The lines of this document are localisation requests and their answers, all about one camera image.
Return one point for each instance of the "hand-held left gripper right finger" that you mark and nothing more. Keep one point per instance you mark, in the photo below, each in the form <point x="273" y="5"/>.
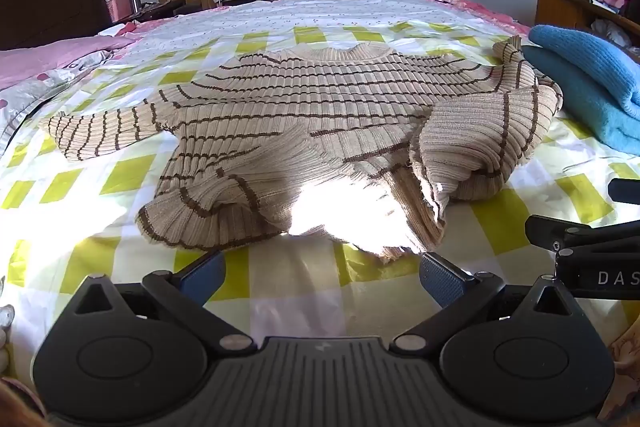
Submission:
<point x="442" y="281"/>

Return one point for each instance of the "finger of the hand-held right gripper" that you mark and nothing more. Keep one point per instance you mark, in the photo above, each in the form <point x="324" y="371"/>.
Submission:
<point x="626" y="192"/>
<point x="580" y="234"/>

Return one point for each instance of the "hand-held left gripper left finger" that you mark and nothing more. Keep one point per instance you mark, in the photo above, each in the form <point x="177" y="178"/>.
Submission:
<point x="206" y="276"/>

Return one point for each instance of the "beige brown-striped ribbed sweater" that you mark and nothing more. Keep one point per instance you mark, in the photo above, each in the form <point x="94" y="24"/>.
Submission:
<point x="320" y="107"/>

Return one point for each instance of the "folded teal garment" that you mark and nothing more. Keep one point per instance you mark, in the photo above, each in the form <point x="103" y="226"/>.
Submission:
<point x="585" y="107"/>

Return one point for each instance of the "folded blue knit sweater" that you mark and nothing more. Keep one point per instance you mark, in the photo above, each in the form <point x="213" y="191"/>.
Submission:
<point x="590" y="57"/>

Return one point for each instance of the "green checked bedsheet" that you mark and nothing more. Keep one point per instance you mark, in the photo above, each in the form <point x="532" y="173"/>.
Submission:
<point x="100" y="167"/>

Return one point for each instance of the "wooden desk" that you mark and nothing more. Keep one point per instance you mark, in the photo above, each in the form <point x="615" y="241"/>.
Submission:
<point x="560" y="9"/>

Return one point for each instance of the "pink floral bed cover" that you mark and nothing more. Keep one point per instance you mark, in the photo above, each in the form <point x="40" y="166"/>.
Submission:
<point x="495" y="14"/>

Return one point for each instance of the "grey pillow with pink print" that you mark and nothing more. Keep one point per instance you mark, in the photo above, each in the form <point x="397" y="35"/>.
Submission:
<point x="35" y="94"/>

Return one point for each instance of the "dark nightstand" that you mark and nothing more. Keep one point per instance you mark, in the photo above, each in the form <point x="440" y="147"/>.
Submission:
<point x="155" y="7"/>

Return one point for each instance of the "pink plastic basket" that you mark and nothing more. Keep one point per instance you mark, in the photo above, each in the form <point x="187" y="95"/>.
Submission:
<point x="119" y="7"/>

